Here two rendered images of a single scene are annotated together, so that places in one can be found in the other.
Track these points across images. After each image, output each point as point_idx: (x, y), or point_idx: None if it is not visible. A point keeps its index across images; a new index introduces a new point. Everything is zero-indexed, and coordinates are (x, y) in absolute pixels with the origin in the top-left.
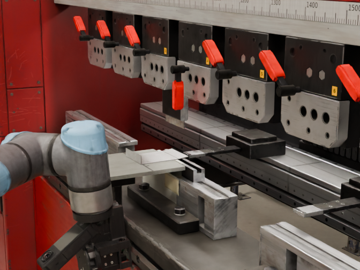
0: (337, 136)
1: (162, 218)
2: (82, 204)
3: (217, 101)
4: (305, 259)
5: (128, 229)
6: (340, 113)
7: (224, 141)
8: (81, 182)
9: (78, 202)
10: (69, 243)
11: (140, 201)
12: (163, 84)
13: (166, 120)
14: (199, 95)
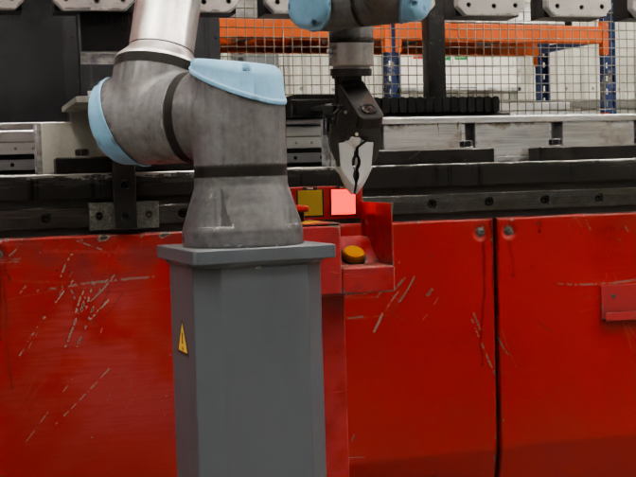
0: (434, 3)
1: (175, 165)
2: (371, 55)
3: (235, 9)
4: (397, 123)
5: (153, 183)
6: None
7: (20, 126)
8: (372, 30)
9: (369, 53)
10: (372, 96)
11: (104, 166)
12: (123, 3)
13: (82, 62)
14: (217, 3)
